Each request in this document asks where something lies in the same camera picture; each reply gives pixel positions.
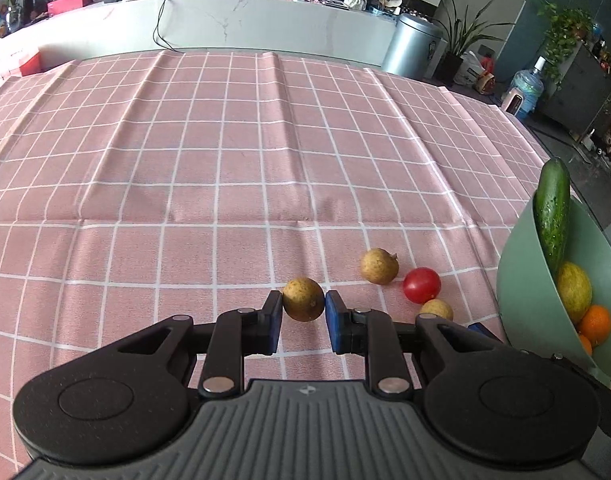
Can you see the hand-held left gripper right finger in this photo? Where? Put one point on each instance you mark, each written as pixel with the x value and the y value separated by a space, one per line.
pixel 336 325

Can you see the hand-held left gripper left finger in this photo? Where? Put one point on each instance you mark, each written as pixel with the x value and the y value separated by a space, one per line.
pixel 273 322

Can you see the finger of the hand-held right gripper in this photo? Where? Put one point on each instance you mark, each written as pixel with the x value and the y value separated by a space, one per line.
pixel 481 330

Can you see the brown longan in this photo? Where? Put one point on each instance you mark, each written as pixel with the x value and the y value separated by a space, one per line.
pixel 380 266
pixel 303 299
pixel 437 308

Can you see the green colander bowl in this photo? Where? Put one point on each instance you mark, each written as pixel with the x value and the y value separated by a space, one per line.
pixel 520 300

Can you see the red tomato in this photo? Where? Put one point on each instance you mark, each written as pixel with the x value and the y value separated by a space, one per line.
pixel 422 285

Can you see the large orange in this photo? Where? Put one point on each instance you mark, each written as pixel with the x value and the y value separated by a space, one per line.
pixel 596 325

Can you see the yellow-green mango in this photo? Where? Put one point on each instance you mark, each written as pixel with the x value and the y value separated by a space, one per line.
pixel 574 292

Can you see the green cucumber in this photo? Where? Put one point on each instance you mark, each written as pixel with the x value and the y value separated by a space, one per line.
pixel 553 215

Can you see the pink checked tablecloth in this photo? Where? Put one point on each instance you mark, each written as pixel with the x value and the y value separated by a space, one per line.
pixel 210 160

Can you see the small pink heater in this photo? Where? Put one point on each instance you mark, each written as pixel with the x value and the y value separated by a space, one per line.
pixel 514 103

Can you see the large water bottle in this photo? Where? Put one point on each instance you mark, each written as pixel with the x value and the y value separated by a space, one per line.
pixel 528 85

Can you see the red bag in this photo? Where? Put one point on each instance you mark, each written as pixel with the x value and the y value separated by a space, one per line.
pixel 485 79

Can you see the dark grey cabinet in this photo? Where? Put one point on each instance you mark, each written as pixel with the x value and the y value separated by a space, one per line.
pixel 580 95

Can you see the white plastic bag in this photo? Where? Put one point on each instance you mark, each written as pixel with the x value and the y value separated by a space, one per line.
pixel 469 67

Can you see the snake plant in black pot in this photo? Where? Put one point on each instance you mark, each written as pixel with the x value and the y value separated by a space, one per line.
pixel 453 67

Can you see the silver trash can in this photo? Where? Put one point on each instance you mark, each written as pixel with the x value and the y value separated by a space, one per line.
pixel 410 45

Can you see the white marble console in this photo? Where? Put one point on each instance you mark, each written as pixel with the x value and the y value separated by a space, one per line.
pixel 265 22

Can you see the green pothos plant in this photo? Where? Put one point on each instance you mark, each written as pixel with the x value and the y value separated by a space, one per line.
pixel 563 35

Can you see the row of bottles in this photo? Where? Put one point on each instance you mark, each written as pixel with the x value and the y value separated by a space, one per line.
pixel 603 47

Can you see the red and white box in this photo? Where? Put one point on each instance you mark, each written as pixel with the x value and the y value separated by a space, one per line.
pixel 28 63

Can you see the long red box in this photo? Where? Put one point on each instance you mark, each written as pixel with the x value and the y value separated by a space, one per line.
pixel 68 1

